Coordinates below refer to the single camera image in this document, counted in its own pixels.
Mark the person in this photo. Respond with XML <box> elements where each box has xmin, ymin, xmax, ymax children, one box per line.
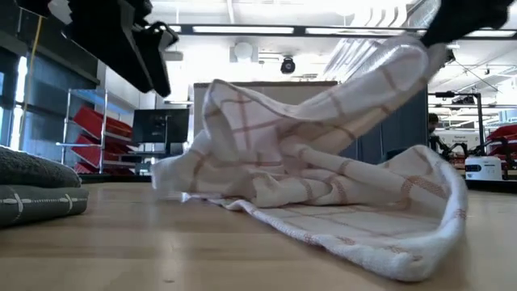
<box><xmin>427</xmin><ymin>112</ymin><xmax>441</xmax><ymax>137</ymax></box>

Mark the white box-shaped device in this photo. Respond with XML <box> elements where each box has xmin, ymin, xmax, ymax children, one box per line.
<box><xmin>464</xmin><ymin>155</ymin><xmax>504</xmax><ymax>182</ymax></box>

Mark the ceiling light rail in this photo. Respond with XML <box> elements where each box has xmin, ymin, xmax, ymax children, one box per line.
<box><xmin>168</xmin><ymin>23</ymin><xmax>517</xmax><ymax>40</ymax></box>

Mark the chrome wire shelf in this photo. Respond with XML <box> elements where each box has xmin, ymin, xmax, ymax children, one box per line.
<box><xmin>55</xmin><ymin>88</ymin><xmax>141</xmax><ymax>176</ymax></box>

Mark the black monitor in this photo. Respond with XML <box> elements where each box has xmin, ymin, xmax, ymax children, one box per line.
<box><xmin>132</xmin><ymin>108</ymin><xmax>191</xmax><ymax>157</ymax></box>

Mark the yellow cable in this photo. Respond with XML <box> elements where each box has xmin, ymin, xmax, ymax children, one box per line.
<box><xmin>17</xmin><ymin>15</ymin><xmax>44</xmax><ymax>139</ymax></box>

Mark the black gantry frame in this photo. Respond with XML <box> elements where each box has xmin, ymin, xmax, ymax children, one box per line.
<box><xmin>427</xmin><ymin>91</ymin><xmax>486</xmax><ymax>157</ymax></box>

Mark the black round ceiling camera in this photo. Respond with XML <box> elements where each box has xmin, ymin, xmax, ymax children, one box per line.
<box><xmin>280</xmin><ymin>56</ymin><xmax>297</xmax><ymax>75</ymax></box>

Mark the white red-checked towel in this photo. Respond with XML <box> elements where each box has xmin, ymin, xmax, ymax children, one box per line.
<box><xmin>151</xmin><ymin>34</ymin><xmax>470</xmax><ymax>283</ymax></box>

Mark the beige fabric storage box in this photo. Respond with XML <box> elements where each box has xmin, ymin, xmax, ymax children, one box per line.
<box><xmin>192</xmin><ymin>80</ymin><xmax>338</xmax><ymax>141</ymax></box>

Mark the red plastic shelf bin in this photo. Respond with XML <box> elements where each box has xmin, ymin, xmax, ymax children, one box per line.
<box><xmin>74</xmin><ymin>161</ymin><xmax>135</xmax><ymax>176</ymax></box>
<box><xmin>72</xmin><ymin>105</ymin><xmax>133</xmax><ymax>139</ymax></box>
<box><xmin>71</xmin><ymin>133</ymin><xmax>135</xmax><ymax>168</ymax></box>

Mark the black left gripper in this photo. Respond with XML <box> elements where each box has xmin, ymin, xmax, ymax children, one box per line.
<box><xmin>14</xmin><ymin>0</ymin><xmax>155</xmax><ymax>95</ymax></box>

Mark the grey partition screen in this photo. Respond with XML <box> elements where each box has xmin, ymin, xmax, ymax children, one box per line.
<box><xmin>338</xmin><ymin>86</ymin><xmax>431</xmax><ymax>165</ymax></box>

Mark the white round ceiling speaker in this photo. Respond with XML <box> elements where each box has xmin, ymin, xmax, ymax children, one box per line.
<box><xmin>229</xmin><ymin>41</ymin><xmax>260</xmax><ymax>64</ymax></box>

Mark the grey white-grid towel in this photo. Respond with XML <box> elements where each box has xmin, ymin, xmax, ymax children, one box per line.
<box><xmin>0</xmin><ymin>184</ymin><xmax>90</xmax><ymax>229</ymax></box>

